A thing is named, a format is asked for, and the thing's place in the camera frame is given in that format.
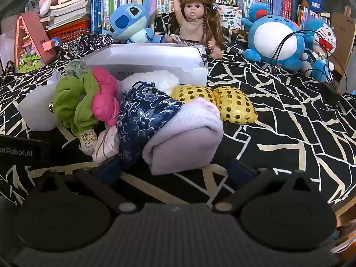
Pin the gold sequin pad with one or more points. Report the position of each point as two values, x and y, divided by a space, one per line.
192 94
236 105

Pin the brown cardboard box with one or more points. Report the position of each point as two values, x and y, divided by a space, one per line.
343 39

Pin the black and white printed blanket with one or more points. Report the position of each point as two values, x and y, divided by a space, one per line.
292 133

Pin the green and pink cloth flower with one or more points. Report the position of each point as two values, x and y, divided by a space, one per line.
83 103

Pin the blue alien plush toy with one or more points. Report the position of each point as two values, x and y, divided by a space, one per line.
130 16

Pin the white fluffy cloth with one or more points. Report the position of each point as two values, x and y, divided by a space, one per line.
155 80

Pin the pale green striped cloth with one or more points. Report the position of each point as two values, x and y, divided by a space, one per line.
74 68

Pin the brown-haired baby doll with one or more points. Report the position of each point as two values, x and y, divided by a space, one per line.
194 19

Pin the pink triangular dollhouse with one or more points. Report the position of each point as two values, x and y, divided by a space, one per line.
36 41

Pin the red plastic basket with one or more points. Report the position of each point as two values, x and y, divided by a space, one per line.
69 33

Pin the pale crinkled wrapper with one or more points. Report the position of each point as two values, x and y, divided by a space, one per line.
107 144

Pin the white printed carton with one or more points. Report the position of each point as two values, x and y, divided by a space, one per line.
230 16

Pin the stack of flat books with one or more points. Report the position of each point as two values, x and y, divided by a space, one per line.
69 5

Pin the round blue plush toy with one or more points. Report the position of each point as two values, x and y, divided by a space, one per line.
272 39

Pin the small blue round toy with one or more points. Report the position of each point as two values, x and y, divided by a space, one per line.
57 42

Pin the black power adapter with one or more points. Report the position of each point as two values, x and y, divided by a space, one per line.
329 94

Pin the white cardboard box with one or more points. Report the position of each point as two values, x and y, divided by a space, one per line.
155 58

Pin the grey fabric piece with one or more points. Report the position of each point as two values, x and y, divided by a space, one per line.
32 6

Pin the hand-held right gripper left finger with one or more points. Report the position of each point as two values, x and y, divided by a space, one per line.
108 169

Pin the white soft mesh bundle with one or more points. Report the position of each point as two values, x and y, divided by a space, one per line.
39 105

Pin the blue cat plush toy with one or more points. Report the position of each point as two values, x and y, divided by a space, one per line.
322 41

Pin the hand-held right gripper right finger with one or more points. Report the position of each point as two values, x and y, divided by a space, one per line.
240 171

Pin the pale lilac towel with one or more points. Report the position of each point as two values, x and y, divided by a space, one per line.
192 136

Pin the black model bicycle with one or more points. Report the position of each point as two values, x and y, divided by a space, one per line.
83 46

